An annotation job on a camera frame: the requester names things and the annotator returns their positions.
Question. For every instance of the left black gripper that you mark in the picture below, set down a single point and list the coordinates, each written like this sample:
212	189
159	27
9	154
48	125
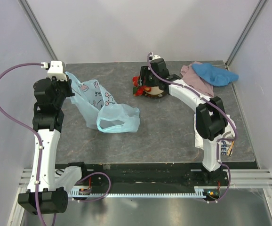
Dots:
68	84

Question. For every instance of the aluminium frame post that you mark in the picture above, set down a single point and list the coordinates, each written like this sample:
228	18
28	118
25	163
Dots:
38	29
245	32

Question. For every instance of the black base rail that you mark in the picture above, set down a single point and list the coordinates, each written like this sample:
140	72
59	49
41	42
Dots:
131	177

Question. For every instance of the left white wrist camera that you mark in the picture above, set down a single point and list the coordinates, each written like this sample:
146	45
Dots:
55	70

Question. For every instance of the black round plate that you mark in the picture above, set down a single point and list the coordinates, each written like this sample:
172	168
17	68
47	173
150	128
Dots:
153	92

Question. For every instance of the red lychee bunch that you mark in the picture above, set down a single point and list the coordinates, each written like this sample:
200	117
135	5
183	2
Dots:
137	89

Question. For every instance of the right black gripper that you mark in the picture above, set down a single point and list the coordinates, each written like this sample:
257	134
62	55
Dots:
144	72

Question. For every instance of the left aluminium frame post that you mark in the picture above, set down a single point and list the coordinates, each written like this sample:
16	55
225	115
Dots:
38	29

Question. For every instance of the blue cloth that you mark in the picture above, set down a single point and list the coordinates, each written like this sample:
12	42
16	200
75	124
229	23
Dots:
213	75

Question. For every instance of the white slotted cable duct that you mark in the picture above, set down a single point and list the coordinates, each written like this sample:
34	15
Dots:
198	193

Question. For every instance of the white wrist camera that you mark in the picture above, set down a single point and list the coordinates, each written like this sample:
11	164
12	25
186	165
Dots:
55	70
154	57

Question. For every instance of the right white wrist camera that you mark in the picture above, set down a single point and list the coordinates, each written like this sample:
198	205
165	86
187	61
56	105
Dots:
154	57

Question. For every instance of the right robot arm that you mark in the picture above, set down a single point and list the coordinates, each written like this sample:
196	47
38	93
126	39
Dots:
210	118

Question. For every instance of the white printed t-shirt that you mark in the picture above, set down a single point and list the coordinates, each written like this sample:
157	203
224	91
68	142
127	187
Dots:
227	145

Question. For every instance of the mauve pink cloth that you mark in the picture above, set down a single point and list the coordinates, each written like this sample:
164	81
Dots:
190	77

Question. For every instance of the right aluminium frame post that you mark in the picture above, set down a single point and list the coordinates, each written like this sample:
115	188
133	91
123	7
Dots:
245	32

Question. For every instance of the light blue plastic bag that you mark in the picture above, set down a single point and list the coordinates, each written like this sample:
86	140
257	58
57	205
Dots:
100	110

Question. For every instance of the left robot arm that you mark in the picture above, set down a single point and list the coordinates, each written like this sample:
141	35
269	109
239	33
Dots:
45	193

